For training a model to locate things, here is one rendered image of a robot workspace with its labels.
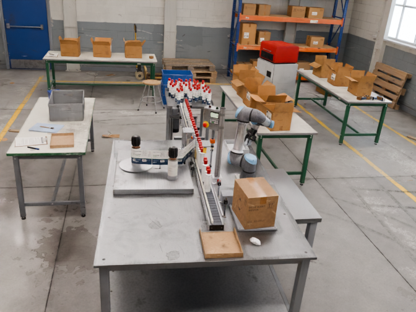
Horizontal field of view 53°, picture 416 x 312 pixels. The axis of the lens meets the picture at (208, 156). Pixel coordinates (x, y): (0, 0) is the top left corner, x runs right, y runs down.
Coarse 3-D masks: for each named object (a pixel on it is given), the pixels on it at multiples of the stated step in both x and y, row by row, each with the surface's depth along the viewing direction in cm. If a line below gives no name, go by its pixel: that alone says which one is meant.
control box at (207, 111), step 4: (204, 108) 368; (208, 108) 367; (212, 108) 367; (204, 112) 370; (208, 112) 368; (204, 116) 371; (208, 116) 369; (204, 120) 372; (208, 120) 371; (208, 124) 372; (212, 124) 370; (216, 124) 368; (208, 128) 373; (212, 128) 371; (216, 128) 370
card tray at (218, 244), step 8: (200, 232) 302; (208, 232) 307; (216, 232) 308; (224, 232) 308; (232, 232) 309; (208, 240) 298; (216, 240) 298; (224, 240) 299; (232, 240) 300; (208, 248) 289; (216, 248) 290; (224, 248) 290; (232, 248) 291; (240, 248) 289; (208, 256) 279; (216, 256) 280; (224, 256) 281; (232, 256) 282; (240, 256) 283
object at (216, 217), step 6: (198, 174) 381; (210, 186) 361; (210, 192) 352; (204, 198) 342; (210, 198) 343; (210, 204) 334; (210, 210) 326; (216, 210) 326; (216, 216) 319; (210, 222) 311; (216, 222) 311
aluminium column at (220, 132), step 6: (222, 108) 361; (222, 120) 367; (222, 132) 371; (222, 138) 373; (222, 144) 376; (216, 150) 381; (216, 156) 381; (216, 162) 382; (216, 168) 385; (216, 174) 387
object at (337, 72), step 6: (336, 66) 782; (348, 66) 771; (330, 72) 777; (336, 72) 752; (342, 72) 752; (348, 72) 754; (330, 78) 776; (336, 78) 755; (342, 78) 756; (336, 84) 760; (342, 84) 762; (348, 84) 764
